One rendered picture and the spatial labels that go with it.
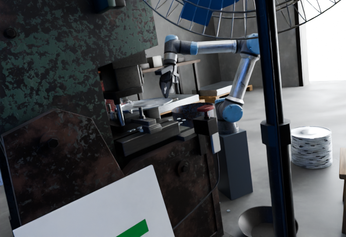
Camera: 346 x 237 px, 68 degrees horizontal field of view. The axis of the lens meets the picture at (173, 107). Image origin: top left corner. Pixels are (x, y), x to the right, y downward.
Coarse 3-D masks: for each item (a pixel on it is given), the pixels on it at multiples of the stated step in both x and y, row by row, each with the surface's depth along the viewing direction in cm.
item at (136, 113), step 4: (112, 112) 127; (116, 112) 125; (136, 112) 122; (112, 116) 128; (116, 116) 124; (124, 116) 118; (128, 116) 119; (132, 116) 120; (112, 120) 129; (116, 120) 125; (124, 120) 119; (128, 120) 119
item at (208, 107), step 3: (204, 105) 118; (207, 105) 116; (210, 105) 115; (213, 105) 115; (198, 108) 113; (201, 108) 112; (204, 108) 111; (207, 108) 111; (210, 108) 112; (213, 108) 113; (198, 111) 114; (201, 111) 112; (204, 111) 111; (207, 111) 114; (207, 114) 114
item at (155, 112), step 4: (172, 100) 136; (156, 108) 132; (144, 112) 131; (148, 112) 129; (152, 112) 130; (156, 112) 132; (148, 116) 129; (152, 116) 131; (156, 116) 132; (160, 116) 134
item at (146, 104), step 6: (138, 102) 144; (144, 102) 137; (150, 102) 134; (156, 102) 132; (162, 102) 131; (168, 102) 126; (126, 108) 131; (132, 108) 128; (138, 108) 125; (144, 108) 123; (150, 108) 119
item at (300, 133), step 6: (312, 126) 214; (318, 126) 210; (294, 132) 207; (300, 132) 205; (306, 132) 201; (312, 132) 199; (318, 132) 198; (324, 132) 197; (330, 132) 195; (306, 138) 191
